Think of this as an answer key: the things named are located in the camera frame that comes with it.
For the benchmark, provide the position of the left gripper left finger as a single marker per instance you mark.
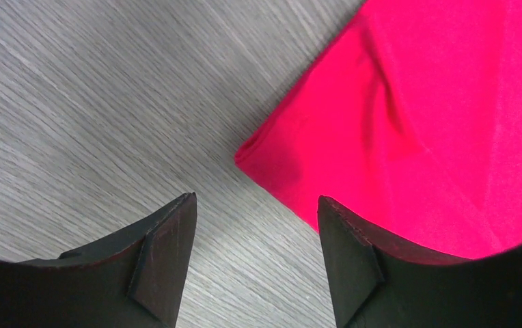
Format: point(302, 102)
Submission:
point(133, 277)

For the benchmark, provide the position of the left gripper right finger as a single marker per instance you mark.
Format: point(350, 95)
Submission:
point(379, 279)

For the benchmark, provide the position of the red garment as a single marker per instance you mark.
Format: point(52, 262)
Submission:
point(411, 118)

